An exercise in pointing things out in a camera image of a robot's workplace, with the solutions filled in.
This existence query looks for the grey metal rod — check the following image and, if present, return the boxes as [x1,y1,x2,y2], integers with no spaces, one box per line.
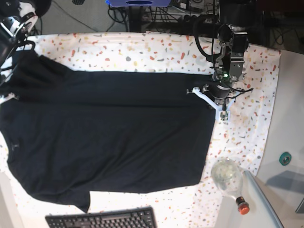
[244,171,284,228]

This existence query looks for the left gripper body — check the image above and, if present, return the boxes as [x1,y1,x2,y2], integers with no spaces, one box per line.
[186,84,235,122]

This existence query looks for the black keyboard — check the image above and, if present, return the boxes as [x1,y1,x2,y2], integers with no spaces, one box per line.
[45,207,157,228]

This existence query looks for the clear glass bottle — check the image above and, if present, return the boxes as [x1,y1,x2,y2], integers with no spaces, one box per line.
[211,158,250,215]

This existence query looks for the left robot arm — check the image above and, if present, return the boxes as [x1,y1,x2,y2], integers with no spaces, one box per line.
[187,0,257,122]

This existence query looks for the black power strip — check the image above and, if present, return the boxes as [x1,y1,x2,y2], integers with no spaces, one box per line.
[178,14,217,23]

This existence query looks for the green tape roll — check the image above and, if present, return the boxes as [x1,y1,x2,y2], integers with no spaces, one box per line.
[279,152,292,166]

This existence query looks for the blue box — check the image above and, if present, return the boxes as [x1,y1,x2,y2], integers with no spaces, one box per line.
[105,0,171,7]

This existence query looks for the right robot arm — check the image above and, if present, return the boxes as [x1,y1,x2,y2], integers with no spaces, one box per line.
[0,0,52,85]

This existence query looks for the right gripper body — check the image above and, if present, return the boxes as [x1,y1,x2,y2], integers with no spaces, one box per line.
[0,93,19,104]

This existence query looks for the black t-shirt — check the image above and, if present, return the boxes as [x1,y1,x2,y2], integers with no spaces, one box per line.
[0,52,215,212]

